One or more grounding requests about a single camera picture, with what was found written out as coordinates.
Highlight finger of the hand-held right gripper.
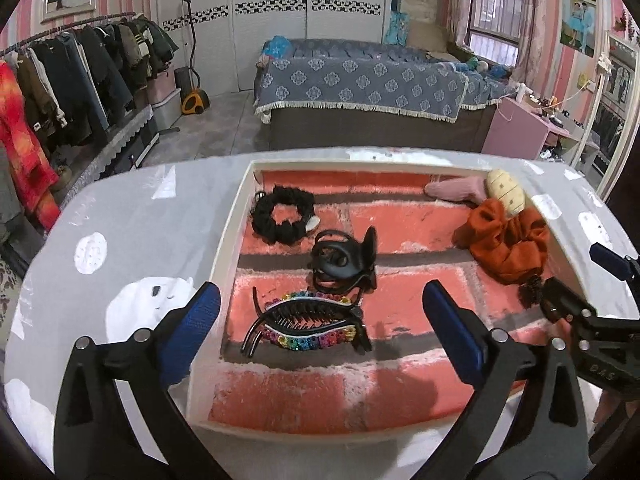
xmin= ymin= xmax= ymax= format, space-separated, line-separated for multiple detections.
xmin=589 ymin=243 xmax=640 ymax=282
xmin=542 ymin=278 xmax=601 ymax=329

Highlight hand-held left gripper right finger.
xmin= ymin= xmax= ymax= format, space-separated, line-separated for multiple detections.
xmin=422 ymin=280 xmax=588 ymax=480

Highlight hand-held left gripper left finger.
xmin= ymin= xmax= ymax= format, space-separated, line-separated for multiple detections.
xmin=52 ymin=281 xmax=231 ymax=480

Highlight orange scrunchie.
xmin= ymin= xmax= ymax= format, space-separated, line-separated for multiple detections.
xmin=452 ymin=197 xmax=554 ymax=309

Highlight rainbow beaded hair clip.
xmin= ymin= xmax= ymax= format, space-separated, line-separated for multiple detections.
xmin=241 ymin=286 xmax=374 ymax=360

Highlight beige tray with red lining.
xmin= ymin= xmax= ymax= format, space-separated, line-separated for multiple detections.
xmin=187 ymin=159 xmax=609 ymax=447

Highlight pink knit pineapple hair clip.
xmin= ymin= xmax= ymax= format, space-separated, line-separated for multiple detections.
xmin=423 ymin=168 xmax=527 ymax=217

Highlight black hair claw clip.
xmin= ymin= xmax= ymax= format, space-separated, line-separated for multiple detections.
xmin=310 ymin=226 xmax=379 ymax=295

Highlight black scrunchie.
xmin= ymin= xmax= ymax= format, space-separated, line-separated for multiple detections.
xmin=249 ymin=184 xmax=321 ymax=247

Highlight person's right hand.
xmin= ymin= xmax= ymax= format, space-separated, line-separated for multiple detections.
xmin=589 ymin=389 xmax=640 ymax=467

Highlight white framed mirror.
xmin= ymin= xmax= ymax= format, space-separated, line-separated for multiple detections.
xmin=594 ymin=29 xmax=640 ymax=202

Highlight pink desk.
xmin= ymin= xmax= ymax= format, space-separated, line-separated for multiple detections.
xmin=482 ymin=97 xmax=599 ymax=167

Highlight white storage box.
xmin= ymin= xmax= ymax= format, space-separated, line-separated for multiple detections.
xmin=149 ymin=67 xmax=184 ymax=134

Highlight garment steamer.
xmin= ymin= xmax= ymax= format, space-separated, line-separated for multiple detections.
xmin=174 ymin=0 xmax=211 ymax=116

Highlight red artificial flowers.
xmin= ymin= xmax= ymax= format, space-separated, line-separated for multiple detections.
xmin=614 ymin=9 xmax=640 ymax=42

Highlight pink curtain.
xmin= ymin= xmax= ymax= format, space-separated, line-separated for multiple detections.
xmin=449 ymin=0 xmax=474 ymax=47
xmin=517 ymin=0 xmax=562 ymax=84

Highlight sofa with blue patterned cover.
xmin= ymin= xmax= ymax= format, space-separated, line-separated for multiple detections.
xmin=253 ymin=37 xmax=516 ymax=152

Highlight row of hanging clothes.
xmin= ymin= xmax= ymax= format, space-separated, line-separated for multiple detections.
xmin=0 ymin=14 xmax=180 ymax=232

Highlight window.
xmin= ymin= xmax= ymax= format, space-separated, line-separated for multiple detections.
xmin=469 ymin=0 xmax=521 ymax=67

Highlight blue plastic bag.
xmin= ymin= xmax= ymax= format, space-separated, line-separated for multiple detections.
xmin=262 ymin=35 xmax=294 ymax=59

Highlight blue hanging garment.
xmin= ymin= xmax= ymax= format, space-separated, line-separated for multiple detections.
xmin=384 ymin=9 xmax=411 ymax=49

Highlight white wardrobe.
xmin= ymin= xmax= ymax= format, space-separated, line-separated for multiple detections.
xmin=157 ymin=0 xmax=394 ymax=97

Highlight metal clothes rack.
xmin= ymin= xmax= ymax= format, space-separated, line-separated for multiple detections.
xmin=0 ymin=11 xmax=139 ymax=57

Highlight wall poster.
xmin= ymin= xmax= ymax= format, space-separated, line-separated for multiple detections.
xmin=559 ymin=0 xmax=599 ymax=59

